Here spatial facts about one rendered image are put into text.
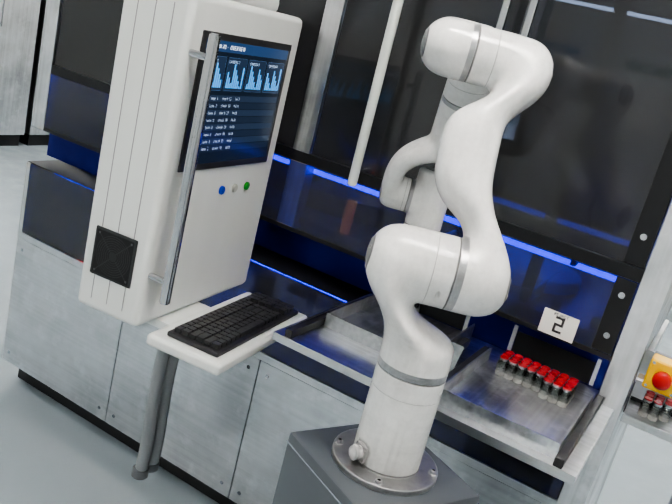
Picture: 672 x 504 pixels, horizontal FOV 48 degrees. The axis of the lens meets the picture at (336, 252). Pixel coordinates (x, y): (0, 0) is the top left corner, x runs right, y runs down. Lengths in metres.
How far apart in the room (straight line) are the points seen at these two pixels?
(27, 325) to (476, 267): 2.08
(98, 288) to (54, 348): 1.08
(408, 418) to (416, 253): 0.28
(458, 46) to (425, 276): 0.40
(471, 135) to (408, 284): 0.27
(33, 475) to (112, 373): 0.39
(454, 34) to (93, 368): 1.85
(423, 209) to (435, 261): 0.52
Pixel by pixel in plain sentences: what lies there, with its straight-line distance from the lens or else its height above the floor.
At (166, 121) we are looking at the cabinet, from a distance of 1.65.
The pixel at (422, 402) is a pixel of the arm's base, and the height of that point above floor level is 1.02.
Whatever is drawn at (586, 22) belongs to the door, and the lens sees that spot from 1.83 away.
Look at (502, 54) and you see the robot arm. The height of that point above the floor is 1.57.
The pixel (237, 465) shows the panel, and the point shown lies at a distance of 2.44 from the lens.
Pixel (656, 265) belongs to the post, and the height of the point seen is 1.23.
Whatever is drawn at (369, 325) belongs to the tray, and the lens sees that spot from 1.87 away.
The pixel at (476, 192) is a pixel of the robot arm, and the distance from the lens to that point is 1.22.
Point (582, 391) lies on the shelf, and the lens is 1.92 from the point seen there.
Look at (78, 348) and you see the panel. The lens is 2.79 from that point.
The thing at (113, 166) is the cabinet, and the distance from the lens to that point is 1.74.
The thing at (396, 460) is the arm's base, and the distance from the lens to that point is 1.30.
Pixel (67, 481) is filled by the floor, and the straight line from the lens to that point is 2.65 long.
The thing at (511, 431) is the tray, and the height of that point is 0.89.
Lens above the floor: 1.55
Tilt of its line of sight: 16 degrees down
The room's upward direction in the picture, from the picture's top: 14 degrees clockwise
